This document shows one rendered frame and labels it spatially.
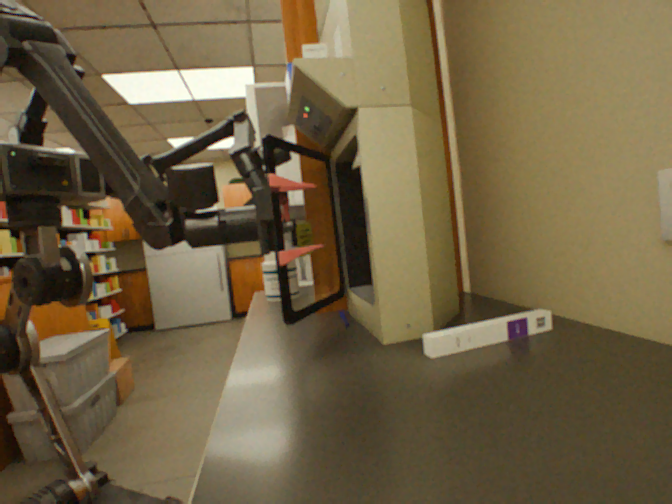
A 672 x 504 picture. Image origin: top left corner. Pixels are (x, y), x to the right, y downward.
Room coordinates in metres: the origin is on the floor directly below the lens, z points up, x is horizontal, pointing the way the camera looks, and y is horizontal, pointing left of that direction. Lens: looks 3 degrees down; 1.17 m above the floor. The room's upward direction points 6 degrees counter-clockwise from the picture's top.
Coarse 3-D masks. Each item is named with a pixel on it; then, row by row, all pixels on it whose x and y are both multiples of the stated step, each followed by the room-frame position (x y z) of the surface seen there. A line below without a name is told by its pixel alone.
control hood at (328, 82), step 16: (304, 64) 0.66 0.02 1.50; (320, 64) 0.67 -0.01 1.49; (336, 64) 0.67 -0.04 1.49; (352, 64) 0.68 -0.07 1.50; (304, 80) 0.69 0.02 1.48; (320, 80) 0.67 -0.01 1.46; (336, 80) 0.67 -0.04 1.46; (352, 80) 0.68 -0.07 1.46; (304, 96) 0.76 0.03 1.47; (320, 96) 0.71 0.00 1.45; (336, 96) 0.67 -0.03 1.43; (352, 96) 0.68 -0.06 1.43; (288, 112) 0.91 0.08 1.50; (336, 112) 0.72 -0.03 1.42; (352, 112) 0.71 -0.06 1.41; (336, 128) 0.80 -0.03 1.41
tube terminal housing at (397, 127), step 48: (336, 0) 0.75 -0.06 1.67; (384, 0) 0.69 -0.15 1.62; (384, 48) 0.69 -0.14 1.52; (432, 48) 0.86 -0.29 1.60; (384, 96) 0.69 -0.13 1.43; (432, 96) 0.82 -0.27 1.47; (336, 144) 0.91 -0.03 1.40; (384, 144) 0.69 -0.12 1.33; (432, 144) 0.79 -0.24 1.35; (384, 192) 0.68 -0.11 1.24; (432, 192) 0.76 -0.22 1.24; (384, 240) 0.68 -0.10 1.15; (432, 240) 0.73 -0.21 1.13; (384, 288) 0.68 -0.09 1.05; (432, 288) 0.71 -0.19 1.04; (384, 336) 0.68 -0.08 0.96
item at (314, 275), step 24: (264, 144) 0.71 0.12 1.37; (288, 168) 0.78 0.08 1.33; (312, 168) 0.88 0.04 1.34; (288, 192) 0.77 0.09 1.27; (312, 192) 0.87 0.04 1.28; (288, 216) 0.76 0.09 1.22; (312, 216) 0.85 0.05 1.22; (288, 240) 0.74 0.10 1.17; (312, 240) 0.84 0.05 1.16; (288, 264) 0.74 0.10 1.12; (312, 264) 0.83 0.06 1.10; (336, 264) 0.95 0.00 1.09; (312, 288) 0.82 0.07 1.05; (336, 288) 0.93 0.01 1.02
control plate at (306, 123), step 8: (304, 104) 0.79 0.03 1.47; (312, 104) 0.76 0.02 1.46; (304, 112) 0.83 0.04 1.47; (312, 112) 0.80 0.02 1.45; (320, 112) 0.77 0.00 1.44; (296, 120) 0.92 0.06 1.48; (304, 120) 0.88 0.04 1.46; (312, 120) 0.84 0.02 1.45; (320, 120) 0.81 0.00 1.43; (328, 120) 0.78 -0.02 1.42; (304, 128) 0.93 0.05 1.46; (312, 128) 0.89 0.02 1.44; (320, 128) 0.85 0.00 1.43; (328, 128) 0.82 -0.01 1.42; (312, 136) 0.94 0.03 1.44; (320, 136) 0.90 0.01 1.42; (320, 144) 0.96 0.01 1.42
